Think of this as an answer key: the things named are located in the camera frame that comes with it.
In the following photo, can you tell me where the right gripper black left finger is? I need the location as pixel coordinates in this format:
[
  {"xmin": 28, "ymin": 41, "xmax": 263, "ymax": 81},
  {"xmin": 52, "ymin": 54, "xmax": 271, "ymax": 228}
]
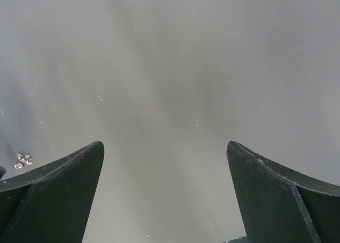
[{"xmin": 1, "ymin": 141, "xmax": 104, "ymax": 242}]

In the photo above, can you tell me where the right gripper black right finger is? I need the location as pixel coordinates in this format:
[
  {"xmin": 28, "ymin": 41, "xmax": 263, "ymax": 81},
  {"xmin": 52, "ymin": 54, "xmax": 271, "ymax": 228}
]
[{"xmin": 226, "ymin": 141, "xmax": 339, "ymax": 242}]

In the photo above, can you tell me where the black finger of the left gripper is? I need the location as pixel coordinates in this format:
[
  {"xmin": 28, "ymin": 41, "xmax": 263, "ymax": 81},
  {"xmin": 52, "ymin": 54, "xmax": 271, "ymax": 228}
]
[{"xmin": 0, "ymin": 167, "xmax": 6, "ymax": 179}]

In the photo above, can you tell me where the small hex nut bottom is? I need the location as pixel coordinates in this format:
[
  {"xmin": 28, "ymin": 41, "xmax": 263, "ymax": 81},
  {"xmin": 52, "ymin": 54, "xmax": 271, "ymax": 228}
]
[{"xmin": 14, "ymin": 163, "xmax": 24, "ymax": 170}]

